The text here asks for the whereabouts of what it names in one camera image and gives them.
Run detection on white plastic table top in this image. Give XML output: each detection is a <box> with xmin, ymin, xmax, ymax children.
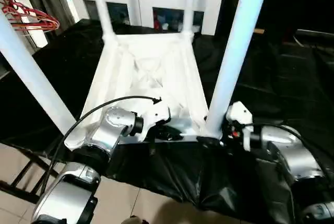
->
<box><xmin>64</xmin><ymin>32</ymin><xmax>225</xmax><ymax>151</ymax></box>

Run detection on black mat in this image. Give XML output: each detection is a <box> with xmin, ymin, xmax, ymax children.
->
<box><xmin>0</xmin><ymin>19</ymin><xmax>334</xmax><ymax>222</ymax></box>

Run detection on long dark bar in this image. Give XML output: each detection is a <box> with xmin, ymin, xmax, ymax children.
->
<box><xmin>296</xmin><ymin>29</ymin><xmax>334</xmax><ymax>39</ymax></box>

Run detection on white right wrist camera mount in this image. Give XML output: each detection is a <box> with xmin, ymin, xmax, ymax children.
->
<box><xmin>225</xmin><ymin>100</ymin><xmax>254</xmax><ymax>152</ymax></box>

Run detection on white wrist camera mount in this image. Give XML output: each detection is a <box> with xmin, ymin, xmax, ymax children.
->
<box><xmin>135</xmin><ymin>98</ymin><xmax>172</xmax><ymax>144</ymax></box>
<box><xmin>225</xmin><ymin>100</ymin><xmax>254</xmax><ymax>152</ymax></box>

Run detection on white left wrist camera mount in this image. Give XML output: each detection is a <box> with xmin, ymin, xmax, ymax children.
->
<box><xmin>135</xmin><ymin>98</ymin><xmax>172</xmax><ymax>144</ymax></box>

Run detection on black folding stand frame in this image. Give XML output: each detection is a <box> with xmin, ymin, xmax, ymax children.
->
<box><xmin>0</xmin><ymin>143</ymin><xmax>59</xmax><ymax>204</ymax></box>

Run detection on red wire clothes hangers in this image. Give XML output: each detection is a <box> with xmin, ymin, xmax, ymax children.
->
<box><xmin>0</xmin><ymin>0</ymin><xmax>60</xmax><ymax>34</ymax></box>

